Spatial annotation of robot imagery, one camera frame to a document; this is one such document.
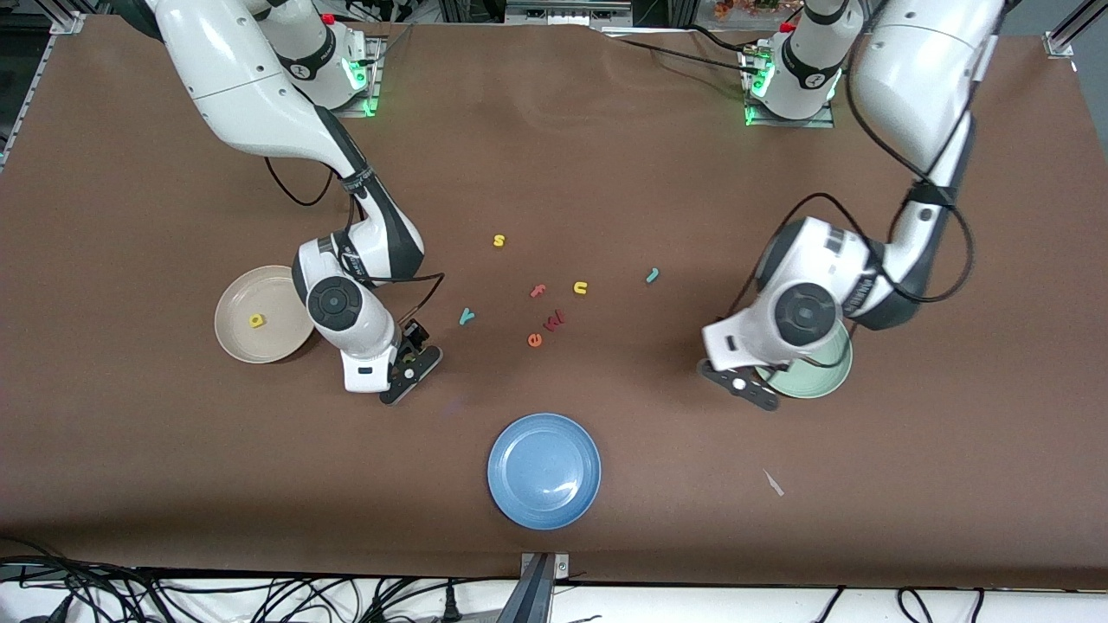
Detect metal camera stand bracket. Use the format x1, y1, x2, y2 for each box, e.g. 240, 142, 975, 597
518, 552, 572, 623

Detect brown table cover sheet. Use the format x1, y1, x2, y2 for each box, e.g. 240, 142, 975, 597
0, 16, 1108, 589

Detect aluminium frame profile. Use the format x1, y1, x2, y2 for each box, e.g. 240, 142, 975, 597
1043, 0, 1108, 63
0, 9, 87, 174

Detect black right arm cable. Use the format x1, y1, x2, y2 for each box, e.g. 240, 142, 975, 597
262, 156, 447, 328

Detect black cable on table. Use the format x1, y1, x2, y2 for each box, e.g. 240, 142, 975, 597
597, 24, 767, 79

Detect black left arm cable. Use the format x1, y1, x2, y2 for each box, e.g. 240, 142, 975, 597
731, 192, 976, 347

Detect beige brown plate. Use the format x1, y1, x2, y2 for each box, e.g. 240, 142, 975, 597
214, 265, 317, 364

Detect grey metal frame piece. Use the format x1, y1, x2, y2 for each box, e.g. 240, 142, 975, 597
505, 0, 635, 27

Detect light green plate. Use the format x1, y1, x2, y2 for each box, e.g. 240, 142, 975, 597
755, 320, 854, 400

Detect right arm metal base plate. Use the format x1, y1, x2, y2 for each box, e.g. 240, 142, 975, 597
288, 35, 384, 119

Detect blue plate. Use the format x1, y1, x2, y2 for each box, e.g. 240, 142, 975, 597
486, 413, 602, 530

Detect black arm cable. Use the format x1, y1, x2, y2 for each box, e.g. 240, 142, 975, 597
262, 156, 447, 328
731, 192, 976, 347

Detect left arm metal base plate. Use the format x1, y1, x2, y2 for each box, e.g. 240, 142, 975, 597
743, 43, 836, 129

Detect orange artificial flowers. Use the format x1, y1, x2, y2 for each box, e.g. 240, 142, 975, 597
714, 0, 802, 20

